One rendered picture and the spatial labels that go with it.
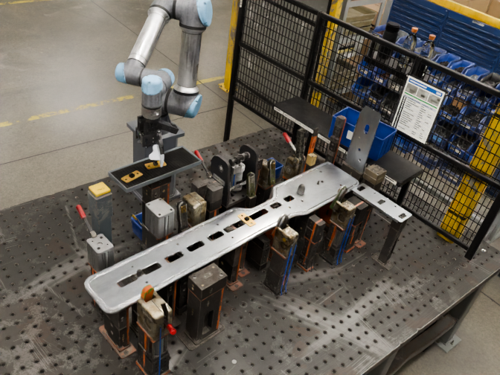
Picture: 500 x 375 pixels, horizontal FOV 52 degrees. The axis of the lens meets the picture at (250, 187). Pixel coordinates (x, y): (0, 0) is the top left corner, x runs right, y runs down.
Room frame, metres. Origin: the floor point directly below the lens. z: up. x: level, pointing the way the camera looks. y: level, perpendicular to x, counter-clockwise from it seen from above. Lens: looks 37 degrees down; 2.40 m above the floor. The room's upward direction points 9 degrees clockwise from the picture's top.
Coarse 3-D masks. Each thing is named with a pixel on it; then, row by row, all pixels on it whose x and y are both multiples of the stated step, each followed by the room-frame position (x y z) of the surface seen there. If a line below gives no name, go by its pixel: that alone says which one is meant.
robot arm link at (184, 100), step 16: (176, 0) 2.09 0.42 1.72; (192, 0) 2.09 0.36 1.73; (208, 0) 2.12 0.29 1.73; (176, 16) 2.09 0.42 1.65; (192, 16) 2.07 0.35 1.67; (208, 16) 2.11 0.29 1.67; (192, 32) 2.07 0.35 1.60; (192, 48) 2.07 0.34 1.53; (192, 64) 2.06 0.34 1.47; (192, 80) 2.06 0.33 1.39; (176, 96) 2.03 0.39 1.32; (192, 96) 2.04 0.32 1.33; (176, 112) 2.02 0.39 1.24; (192, 112) 2.01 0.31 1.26
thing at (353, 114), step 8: (344, 112) 2.50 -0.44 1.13; (352, 112) 2.51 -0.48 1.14; (352, 120) 2.50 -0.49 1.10; (344, 128) 2.35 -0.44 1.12; (352, 128) 2.32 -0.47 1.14; (368, 128) 2.44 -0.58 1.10; (384, 128) 2.39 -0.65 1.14; (392, 128) 2.37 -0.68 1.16; (328, 136) 2.39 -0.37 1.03; (344, 136) 2.34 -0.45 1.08; (376, 136) 2.41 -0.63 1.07; (384, 136) 2.39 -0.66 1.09; (392, 136) 2.33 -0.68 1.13; (344, 144) 2.33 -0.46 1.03; (376, 144) 2.24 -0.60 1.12; (384, 144) 2.26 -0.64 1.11; (376, 152) 2.23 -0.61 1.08; (384, 152) 2.29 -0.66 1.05; (376, 160) 2.24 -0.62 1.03
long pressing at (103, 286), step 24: (312, 168) 2.11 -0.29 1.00; (336, 168) 2.15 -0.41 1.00; (288, 192) 1.88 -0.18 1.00; (312, 192) 1.91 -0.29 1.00; (336, 192) 1.94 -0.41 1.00; (216, 216) 1.63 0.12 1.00; (264, 216) 1.68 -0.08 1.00; (288, 216) 1.71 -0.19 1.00; (168, 240) 1.44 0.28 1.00; (192, 240) 1.46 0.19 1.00; (216, 240) 1.48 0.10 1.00; (240, 240) 1.51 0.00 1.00; (120, 264) 1.27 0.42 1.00; (144, 264) 1.30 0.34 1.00; (168, 264) 1.32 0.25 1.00; (192, 264) 1.34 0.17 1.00; (96, 288) 1.15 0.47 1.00; (120, 288) 1.17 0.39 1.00
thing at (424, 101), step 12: (408, 84) 2.39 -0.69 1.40; (420, 84) 2.35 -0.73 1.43; (432, 84) 2.31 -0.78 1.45; (408, 96) 2.37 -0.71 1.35; (420, 96) 2.33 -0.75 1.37; (432, 96) 2.29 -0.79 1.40; (444, 96) 2.26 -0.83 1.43; (396, 108) 2.40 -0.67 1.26; (408, 108) 2.36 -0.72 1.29; (420, 108) 2.32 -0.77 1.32; (432, 108) 2.28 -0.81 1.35; (408, 120) 2.34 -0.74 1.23; (420, 120) 2.30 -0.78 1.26; (432, 120) 2.27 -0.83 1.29; (408, 132) 2.33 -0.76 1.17; (420, 132) 2.29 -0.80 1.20
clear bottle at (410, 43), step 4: (412, 28) 2.53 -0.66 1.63; (416, 28) 2.53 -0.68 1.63; (412, 32) 2.53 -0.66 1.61; (416, 32) 2.53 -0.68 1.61; (408, 36) 2.53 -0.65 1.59; (412, 36) 2.52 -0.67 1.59; (416, 36) 2.53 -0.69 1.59; (408, 40) 2.51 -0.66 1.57; (412, 40) 2.51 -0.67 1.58; (416, 40) 2.52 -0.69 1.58; (404, 44) 2.52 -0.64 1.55; (408, 44) 2.51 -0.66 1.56; (412, 44) 2.51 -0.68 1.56; (416, 44) 2.52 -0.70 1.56; (408, 48) 2.51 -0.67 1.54; (412, 48) 2.51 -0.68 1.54; (404, 56) 2.51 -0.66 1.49; (400, 60) 2.51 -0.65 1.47; (400, 64) 2.51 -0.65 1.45; (404, 64) 2.50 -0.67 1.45; (408, 64) 2.51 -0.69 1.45
